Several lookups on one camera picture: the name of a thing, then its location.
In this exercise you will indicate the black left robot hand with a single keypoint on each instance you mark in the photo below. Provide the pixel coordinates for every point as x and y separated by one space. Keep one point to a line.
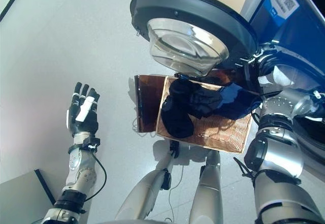
85 122

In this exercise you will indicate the navy blue garment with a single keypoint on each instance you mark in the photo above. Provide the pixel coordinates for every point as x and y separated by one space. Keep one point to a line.
233 102

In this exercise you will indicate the light grey garment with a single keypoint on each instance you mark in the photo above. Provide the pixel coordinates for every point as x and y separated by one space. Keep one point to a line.
281 76

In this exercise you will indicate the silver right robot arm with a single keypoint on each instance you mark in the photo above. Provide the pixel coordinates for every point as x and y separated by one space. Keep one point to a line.
279 153

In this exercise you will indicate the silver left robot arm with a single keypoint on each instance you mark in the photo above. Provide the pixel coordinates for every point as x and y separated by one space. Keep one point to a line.
81 173

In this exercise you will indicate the round washing machine door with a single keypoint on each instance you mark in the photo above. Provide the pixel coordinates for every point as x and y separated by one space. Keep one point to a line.
177 10

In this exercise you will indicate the dark grey washing machine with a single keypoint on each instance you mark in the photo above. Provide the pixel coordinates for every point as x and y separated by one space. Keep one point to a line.
292 38

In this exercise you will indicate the dark brown stand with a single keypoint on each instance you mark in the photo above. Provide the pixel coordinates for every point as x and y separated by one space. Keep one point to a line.
148 102

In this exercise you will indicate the silver left robot leg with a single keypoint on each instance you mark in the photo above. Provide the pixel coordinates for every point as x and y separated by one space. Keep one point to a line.
147 191

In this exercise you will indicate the silver robot leg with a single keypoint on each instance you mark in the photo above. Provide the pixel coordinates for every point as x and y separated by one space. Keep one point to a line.
208 191
147 191

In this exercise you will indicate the black garment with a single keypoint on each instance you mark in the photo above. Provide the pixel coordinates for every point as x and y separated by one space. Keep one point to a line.
177 117

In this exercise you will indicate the brown wicker laundry tray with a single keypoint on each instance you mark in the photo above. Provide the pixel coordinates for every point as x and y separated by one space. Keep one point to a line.
218 132

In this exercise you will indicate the silver right robot leg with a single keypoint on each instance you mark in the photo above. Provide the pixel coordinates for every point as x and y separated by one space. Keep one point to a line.
208 191

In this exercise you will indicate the blue barcode sticker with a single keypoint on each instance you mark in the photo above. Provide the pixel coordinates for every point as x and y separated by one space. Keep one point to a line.
280 3

